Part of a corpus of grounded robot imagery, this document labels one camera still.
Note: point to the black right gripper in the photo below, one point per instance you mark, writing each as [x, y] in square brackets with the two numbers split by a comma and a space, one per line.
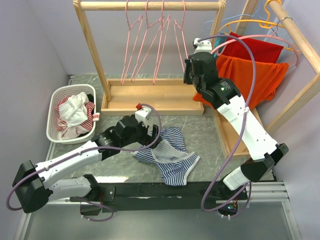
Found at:
[188, 65]

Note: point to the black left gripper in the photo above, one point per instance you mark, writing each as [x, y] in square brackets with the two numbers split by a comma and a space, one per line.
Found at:
[147, 139]

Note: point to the black tank top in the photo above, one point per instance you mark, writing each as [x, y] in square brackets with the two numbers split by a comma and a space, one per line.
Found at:
[90, 98]

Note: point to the pink hanger of blue top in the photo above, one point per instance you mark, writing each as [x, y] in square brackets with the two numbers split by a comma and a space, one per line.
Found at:
[181, 43]

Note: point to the pink hanger of white top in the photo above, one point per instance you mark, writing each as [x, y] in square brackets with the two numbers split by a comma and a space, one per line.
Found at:
[163, 30]

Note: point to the blue white striped tank top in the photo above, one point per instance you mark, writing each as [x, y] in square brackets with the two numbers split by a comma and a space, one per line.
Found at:
[171, 157]

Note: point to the pink wire hanger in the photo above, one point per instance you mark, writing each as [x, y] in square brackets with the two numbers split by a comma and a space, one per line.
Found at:
[130, 45]

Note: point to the red white striped tank top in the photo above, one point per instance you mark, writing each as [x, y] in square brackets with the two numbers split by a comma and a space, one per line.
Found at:
[77, 131]

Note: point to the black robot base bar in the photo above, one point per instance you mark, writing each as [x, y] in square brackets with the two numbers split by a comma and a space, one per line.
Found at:
[150, 196]

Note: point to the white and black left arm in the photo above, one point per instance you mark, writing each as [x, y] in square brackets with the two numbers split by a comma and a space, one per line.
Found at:
[37, 184]

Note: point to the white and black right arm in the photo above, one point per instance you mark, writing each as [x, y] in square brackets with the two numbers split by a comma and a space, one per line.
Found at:
[226, 98]

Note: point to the large pink plastic hanger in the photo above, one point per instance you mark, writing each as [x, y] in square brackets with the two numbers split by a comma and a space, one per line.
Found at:
[233, 37]

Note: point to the orange plastic hanger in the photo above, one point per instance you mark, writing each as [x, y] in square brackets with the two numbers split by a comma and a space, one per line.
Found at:
[251, 8]

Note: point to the teal garment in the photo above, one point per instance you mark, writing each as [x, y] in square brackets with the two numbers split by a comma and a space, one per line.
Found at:
[218, 41]

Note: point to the orange shirt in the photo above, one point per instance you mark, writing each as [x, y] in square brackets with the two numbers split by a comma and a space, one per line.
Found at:
[257, 82]

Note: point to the small wooden clothes rack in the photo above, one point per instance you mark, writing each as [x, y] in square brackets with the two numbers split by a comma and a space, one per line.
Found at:
[169, 95]

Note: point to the red shirt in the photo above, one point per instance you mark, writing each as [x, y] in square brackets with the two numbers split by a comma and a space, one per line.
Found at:
[262, 51]

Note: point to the white perforated laundry basket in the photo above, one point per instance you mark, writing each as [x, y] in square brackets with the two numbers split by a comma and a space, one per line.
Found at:
[52, 133]

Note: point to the large wooden clothes rack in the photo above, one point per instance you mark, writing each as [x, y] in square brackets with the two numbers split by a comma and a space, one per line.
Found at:
[226, 133]

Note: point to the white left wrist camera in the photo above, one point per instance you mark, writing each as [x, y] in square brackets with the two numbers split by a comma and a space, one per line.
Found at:
[142, 114]

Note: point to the blue wire hanger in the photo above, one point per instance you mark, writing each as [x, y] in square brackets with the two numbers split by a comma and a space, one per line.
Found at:
[225, 21]

